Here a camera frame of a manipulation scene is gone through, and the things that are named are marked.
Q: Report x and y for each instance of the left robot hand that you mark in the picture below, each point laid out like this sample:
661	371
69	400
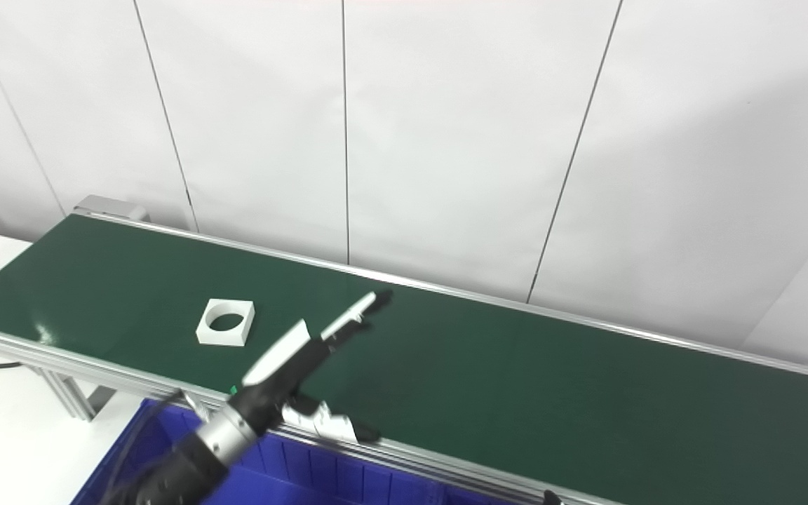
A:
281	365

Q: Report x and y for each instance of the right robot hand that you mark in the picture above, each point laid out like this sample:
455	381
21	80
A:
552	499

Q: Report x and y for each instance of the white square part with hole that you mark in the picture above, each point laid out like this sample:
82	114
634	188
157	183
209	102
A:
225	339

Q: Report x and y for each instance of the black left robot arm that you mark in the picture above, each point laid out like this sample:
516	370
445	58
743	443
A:
179	470

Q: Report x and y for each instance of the blue plastic bin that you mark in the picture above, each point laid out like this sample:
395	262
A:
320	477

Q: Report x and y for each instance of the green conveyor belt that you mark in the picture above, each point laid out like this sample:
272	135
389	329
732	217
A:
60	354
516	379

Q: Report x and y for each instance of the aluminium conveyor leg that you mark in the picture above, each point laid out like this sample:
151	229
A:
71	396

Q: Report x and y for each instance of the grey conveyor end housing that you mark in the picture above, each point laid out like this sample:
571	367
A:
109	207

